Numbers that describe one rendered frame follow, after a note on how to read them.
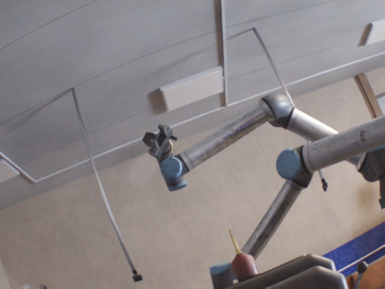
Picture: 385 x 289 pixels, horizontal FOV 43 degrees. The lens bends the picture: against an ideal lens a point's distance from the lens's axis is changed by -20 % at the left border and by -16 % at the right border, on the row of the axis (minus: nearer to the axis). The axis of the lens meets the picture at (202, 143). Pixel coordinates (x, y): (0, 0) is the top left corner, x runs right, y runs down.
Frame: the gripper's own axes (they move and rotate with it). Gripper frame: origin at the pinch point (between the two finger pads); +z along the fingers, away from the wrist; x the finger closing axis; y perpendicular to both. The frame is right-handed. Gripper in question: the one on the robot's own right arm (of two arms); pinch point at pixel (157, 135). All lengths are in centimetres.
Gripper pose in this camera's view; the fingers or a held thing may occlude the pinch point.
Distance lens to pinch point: 244.4
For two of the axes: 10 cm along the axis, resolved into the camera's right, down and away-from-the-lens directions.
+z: -0.4, -2.8, -9.6
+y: 8.8, 4.4, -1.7
